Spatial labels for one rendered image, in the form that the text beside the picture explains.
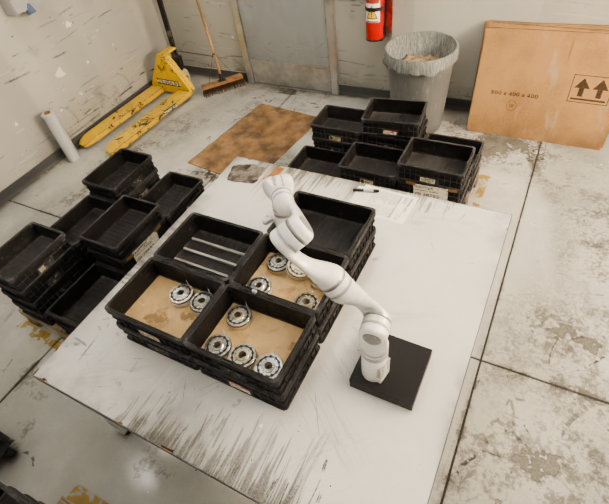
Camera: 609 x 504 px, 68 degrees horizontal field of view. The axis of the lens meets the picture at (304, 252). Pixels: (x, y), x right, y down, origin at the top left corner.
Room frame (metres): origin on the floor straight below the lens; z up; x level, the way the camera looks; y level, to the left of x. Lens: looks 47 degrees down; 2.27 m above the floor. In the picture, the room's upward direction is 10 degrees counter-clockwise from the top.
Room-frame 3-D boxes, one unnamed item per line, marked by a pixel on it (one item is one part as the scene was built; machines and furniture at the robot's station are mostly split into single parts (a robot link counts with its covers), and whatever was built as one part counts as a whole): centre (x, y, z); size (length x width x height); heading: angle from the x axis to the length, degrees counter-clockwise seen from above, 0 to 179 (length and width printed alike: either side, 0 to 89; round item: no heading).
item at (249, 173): (2.19, 0.26, 0.71); 0.22 x 0.19 x 0.01; 55
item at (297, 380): (0.94, 0.24, 0.76); 0.40 x 0.30 x 0.12; 55
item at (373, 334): (0.78, -0.18, 1.00); 0.09 x 0.09 x 0.17; 62
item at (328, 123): (2.96, -0.45, 0.31); 0.40 x 0.30 x 0.34; 56
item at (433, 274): (1.27, 0.10, 0.35); 1.60 x 1.60 x 0.70; 55
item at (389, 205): (1.72, -0.44, 0.70); 0.33 x 0.23 x 0.01; 55
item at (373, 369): (0.78, -0.18, 0.84); 0.09 x 0.09 x 0.17; 45
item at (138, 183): (2.66, 1.14, 0.37); 0.40 x 0.30 x 0.45; 146
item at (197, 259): (1.42, 0.40, 0.87); 0.40 x 0.30 x 0.11; 55
